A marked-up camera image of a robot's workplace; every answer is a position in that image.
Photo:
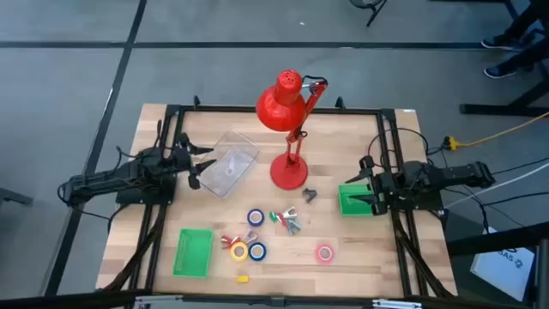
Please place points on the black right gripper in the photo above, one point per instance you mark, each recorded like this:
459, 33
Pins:
386, 186

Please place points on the black stand beam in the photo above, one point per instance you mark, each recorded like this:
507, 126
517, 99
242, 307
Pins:
493, 244

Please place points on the dark binder clip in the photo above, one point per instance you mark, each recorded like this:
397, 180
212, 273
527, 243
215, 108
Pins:
309, 195

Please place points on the red desk lamp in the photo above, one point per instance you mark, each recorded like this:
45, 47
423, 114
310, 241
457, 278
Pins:
281, 107

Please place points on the black chair base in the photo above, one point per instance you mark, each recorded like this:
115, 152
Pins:
369, 4

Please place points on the black frame clamp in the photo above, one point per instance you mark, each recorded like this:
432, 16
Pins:
339, 103
196, 102

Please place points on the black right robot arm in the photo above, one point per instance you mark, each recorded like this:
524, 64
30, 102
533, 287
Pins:
450, 176

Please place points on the blue tape roll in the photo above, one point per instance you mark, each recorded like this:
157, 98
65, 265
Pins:
250, 252

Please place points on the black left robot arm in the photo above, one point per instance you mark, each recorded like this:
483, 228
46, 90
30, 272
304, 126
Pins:
107, 178

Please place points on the black desk leg frame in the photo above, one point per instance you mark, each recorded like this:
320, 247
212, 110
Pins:
493, 110

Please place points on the pink staple remover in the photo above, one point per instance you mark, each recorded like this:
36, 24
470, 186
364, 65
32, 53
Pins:
251, 236

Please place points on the small yellow stapler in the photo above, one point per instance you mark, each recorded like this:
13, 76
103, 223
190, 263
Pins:
242, 279

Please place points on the white cardboard box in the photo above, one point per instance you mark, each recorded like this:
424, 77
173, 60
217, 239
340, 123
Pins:
502, 270

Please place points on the small green plastic basket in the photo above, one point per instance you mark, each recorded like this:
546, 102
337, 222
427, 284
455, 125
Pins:
349, 207

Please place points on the silver aluminium bracket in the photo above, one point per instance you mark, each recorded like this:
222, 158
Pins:
396, 304
150, 303

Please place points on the grey chair leg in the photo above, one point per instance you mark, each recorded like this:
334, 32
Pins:
13, 197

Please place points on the black table frame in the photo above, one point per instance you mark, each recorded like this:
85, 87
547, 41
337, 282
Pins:
279, 110

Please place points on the purple tape roll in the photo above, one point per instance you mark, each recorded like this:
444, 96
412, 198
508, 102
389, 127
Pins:
249, 217

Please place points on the green mini stapler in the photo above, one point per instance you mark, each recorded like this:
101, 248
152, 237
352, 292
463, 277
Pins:
272, 216

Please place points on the person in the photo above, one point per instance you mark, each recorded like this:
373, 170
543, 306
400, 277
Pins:
523, 17

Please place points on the pink tape roll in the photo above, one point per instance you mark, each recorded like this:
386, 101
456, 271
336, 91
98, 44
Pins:
317, 254

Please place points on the grey staple remover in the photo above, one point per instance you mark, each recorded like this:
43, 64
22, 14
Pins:
293, 226

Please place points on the wide green plastic basket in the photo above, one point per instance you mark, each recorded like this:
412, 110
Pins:
193, 253

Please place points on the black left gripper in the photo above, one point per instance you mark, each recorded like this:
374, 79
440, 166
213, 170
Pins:
182, 159

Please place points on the person's dark blue shoe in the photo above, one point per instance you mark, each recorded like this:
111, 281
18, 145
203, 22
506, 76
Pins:
499, 42
499, 71

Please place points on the clear plastic container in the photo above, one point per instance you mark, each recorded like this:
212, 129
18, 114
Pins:
227, 165

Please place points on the yellow tape roll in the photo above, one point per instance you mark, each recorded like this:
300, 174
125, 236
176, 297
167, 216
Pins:
232, 252

